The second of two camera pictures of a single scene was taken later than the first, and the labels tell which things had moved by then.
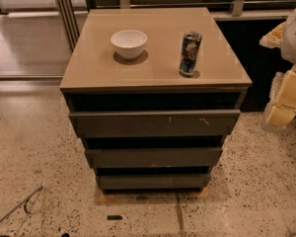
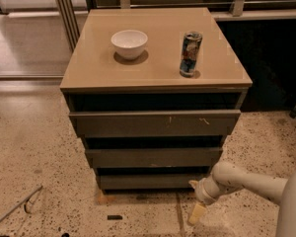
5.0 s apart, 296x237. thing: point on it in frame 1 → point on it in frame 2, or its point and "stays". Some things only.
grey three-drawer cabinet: (152, 94) stays
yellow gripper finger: (273, 39) → (193, 183)
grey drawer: (157, 157) stays
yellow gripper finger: (280, 117) → (196, 213)
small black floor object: (113, 217) stays
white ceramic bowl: (128, 43) stays
